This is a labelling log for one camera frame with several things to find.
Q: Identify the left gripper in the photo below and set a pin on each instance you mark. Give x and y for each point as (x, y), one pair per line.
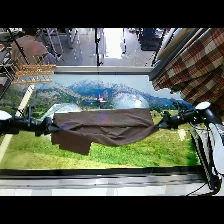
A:
(45, 126)

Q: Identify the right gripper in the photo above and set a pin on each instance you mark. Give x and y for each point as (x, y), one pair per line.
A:
(170, 122)

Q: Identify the brown garment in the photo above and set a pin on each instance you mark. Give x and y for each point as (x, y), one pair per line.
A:
(103, 128)

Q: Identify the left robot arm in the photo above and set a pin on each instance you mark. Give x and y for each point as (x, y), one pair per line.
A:
(13, 124)

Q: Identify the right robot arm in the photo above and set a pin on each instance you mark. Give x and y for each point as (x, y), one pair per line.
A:
(213, 140)

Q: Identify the brown clothes hanger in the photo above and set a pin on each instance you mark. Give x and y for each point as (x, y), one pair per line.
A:
(35, 69)
(32, 79)

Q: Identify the checked shirt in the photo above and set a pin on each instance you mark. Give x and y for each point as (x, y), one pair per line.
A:
(196, 66)

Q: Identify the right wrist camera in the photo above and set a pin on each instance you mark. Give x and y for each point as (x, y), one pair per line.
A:
(177, 107)

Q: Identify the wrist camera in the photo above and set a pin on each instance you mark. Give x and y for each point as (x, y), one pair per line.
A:
(32, 110)
(177, 107)

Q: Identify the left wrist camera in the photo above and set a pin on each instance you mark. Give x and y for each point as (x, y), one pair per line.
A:
(32, 110)

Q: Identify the silver frame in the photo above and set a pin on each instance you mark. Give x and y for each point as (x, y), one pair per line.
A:
(100, 185)

